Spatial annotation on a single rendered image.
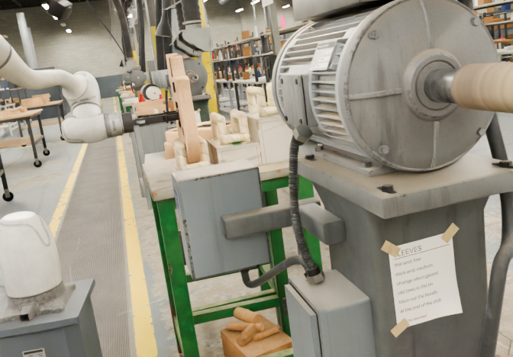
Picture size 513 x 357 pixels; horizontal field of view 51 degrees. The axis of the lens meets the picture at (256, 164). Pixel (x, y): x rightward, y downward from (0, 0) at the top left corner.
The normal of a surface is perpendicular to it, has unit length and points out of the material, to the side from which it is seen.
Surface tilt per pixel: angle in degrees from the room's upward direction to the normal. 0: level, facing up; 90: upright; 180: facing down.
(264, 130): 90
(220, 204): 90
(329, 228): 90
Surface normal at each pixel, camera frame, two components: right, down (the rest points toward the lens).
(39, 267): 0.63, 0.07
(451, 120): 0.33, 0.27
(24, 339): 0.13, 0.18
